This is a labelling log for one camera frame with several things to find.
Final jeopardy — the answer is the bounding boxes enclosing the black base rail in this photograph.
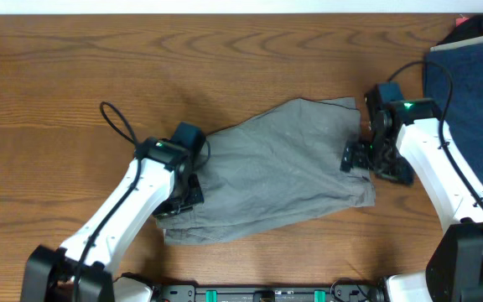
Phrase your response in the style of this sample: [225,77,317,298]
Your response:
[151,282,387,302]

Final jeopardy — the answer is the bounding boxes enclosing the folded navy blue garment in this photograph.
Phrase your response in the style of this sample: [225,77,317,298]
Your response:
[423,44,483,184]

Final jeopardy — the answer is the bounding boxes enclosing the black garment with pink tag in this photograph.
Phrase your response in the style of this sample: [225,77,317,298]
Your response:
[437,14,483,46]

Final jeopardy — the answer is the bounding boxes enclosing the grey shorts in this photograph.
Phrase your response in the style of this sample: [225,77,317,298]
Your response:
[157,97,376,246]

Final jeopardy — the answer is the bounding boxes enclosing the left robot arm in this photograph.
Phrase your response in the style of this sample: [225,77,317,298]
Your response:
[20,122,206,301]

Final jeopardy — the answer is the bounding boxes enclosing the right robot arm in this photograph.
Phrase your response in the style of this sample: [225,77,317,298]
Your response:
[340,81,483,302]

